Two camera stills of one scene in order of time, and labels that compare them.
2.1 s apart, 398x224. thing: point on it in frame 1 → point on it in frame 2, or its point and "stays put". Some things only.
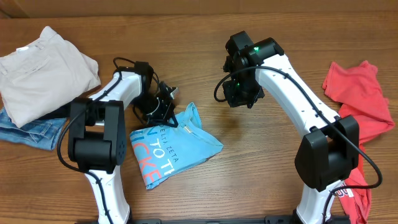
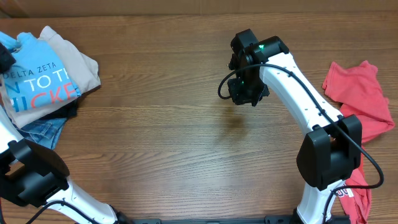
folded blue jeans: x=38 y=134 stays put
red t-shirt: x=362 y=91 stays put
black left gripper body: x=154 y=110 → x=5 y=60
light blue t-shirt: x=163 y=151 → x=38 y=76
